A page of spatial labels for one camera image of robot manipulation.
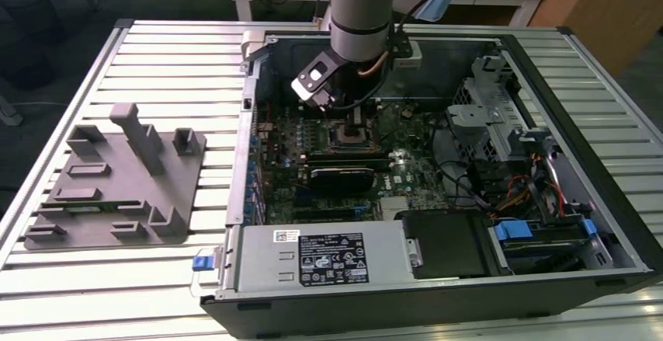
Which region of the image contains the white wrist camera black face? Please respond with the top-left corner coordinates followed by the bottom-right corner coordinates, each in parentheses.
top-left (290, 50), bottom-right (345, 104)

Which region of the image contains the grey metal foot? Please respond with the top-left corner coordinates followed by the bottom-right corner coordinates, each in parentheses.
top-left (0, 94), bottom-right (26, 127)

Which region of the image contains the grey parts rack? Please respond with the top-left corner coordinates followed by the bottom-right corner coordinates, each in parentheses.
top-left (22, 102), bottom-right (209, 253)

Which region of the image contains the black plastic shroud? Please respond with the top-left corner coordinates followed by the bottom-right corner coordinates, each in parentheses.
top-left (394, 208), bottom-right (502, 280)

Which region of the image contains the black camera cable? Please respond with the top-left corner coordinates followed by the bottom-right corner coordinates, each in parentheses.
top-left (329, 0), bottom-right (457, 110)

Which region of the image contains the black PC case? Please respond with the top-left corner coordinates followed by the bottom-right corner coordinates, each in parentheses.
top-left (199, 26), bottom-right (663, 340)

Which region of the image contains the wooden cabinet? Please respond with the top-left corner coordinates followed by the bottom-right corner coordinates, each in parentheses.
top-left (531, 0), bottom-right (663, 77)

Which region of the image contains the green RAM stick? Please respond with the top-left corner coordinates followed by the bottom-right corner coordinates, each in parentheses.
top-left (40, 200), bottom-right (145, 214)

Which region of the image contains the hard disk blue carrier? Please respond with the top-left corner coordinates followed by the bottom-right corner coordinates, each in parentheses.
top-left (490, 218), bottom-right (601, 274)

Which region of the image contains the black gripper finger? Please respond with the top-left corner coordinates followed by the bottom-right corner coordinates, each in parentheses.
top-left (346, 106), bottom-right (369, 139)

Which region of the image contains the white box wrist camera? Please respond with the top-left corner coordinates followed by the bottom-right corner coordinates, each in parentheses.
top-left (395, 43), bottom-right (425, 69)

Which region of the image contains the green motherboard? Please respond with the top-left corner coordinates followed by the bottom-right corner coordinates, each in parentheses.
top-left (251, 98), bottom-right (453, 226)

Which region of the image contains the silver power supply unit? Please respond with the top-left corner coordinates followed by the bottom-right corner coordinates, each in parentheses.
top-left (221, 220), bottom-right (425, 294)

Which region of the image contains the yellow wire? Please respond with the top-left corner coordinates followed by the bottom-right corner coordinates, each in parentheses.
top-left (497, 185), bottom-right (535, 211)

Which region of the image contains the CPU socket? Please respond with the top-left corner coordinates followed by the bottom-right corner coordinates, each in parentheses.
top-left (327, 120), bottom-right (383, 152)

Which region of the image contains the silver chipset heat sink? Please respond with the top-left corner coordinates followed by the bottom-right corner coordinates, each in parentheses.
top-left (381, 197), bottom-right (411, 221)

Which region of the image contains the black graphics card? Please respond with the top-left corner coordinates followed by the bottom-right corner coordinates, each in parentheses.
top-left (309, 165), bottom-right (375, 199)

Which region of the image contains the silver drive cage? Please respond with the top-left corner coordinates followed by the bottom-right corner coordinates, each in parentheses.
top-left (443, 55), bottom-right (538, 163)

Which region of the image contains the blue case latch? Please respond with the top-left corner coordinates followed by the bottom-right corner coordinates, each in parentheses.
top-left (191, 254), bottom-right (217, 272)

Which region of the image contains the grey case hinge bracket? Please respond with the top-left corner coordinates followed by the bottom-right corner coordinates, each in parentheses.
top-left (241, 30), bottom-right (270, 63)

